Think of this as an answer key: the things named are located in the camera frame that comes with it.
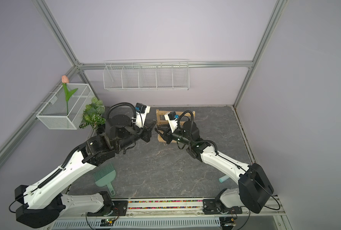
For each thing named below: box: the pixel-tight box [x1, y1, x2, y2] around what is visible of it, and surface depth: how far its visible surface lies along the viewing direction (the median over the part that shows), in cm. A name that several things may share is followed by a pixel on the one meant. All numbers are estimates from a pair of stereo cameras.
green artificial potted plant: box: [79, 96, 106, 130], surface depth 82 cm
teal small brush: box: [218, 174, 230, 184], surface depth 83 cm
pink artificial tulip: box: [61, 75, 79, 115], surface depth 81 cm
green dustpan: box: [93, 162, 116, 196], surface depth 84 cm
